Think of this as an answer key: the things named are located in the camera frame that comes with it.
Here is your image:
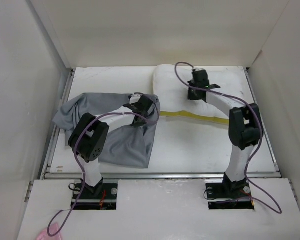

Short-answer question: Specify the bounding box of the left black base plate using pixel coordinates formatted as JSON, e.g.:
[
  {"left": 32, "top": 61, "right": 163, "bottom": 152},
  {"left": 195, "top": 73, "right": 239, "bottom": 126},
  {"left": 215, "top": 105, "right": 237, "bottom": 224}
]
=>
[{"left": 68, "top": 183, "right": 118, "bottom": 211}]

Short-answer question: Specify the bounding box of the grey pillowcase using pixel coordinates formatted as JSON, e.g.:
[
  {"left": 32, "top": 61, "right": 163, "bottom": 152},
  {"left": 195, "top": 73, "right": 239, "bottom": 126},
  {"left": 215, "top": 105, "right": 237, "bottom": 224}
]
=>
[{"left": 52, "top": 92, "right": 161, "bottom": 169}]

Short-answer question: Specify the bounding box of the white pillow yellow edge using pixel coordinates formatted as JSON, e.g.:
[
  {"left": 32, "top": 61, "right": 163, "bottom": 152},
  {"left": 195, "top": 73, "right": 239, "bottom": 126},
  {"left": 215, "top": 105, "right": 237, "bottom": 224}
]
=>
[{"left": 152, "top": 64, "right": 252, "bottom": 125}]

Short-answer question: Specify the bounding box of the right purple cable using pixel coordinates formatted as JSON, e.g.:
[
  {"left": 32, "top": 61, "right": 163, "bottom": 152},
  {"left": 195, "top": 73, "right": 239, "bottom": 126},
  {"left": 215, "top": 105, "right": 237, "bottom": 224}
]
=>
[{"left": 174, "top": 61, "right": 283, "bottom": 215}]

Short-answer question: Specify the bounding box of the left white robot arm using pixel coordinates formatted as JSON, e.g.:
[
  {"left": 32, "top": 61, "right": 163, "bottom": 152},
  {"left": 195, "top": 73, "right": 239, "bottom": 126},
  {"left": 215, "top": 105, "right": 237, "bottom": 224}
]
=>
[{"left": 68, "top": 93, "right": 159, "bottom": 199}]

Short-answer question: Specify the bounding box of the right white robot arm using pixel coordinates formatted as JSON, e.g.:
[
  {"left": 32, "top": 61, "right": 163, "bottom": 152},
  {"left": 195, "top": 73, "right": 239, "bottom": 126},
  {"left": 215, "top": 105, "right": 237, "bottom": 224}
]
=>
[{"left": 187, "top": 69, "right": 263, "bottom": 197}]

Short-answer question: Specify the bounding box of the aluminium front rail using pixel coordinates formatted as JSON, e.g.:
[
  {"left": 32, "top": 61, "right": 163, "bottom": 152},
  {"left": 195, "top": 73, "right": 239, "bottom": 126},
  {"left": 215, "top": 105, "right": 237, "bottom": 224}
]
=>
[{"left": 40, "top": 172, "right": 282, "bottom": 180}]

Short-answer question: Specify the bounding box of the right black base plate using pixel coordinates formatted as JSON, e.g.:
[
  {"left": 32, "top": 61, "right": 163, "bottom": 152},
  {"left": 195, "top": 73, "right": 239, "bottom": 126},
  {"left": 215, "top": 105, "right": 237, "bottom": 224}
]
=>
[{"left": 204, "top": 182, "right": 255, "bottom": 210}]

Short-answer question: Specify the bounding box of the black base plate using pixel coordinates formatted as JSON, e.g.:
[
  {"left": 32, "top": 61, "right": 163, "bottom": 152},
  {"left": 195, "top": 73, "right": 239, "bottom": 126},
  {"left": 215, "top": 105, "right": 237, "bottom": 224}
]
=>
[
  {"left": 68, "top": 183, "right": 118, "bottom": 211},
  {"left": 204, "top": 182, "right": 255, "bottom": 210}
]

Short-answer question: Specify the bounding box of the white foam front board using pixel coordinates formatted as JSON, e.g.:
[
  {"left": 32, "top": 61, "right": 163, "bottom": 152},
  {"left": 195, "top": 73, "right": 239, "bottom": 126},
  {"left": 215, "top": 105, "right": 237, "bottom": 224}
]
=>
[{"left": 18, "top": 178, "right": 300, "bottom": 240}]

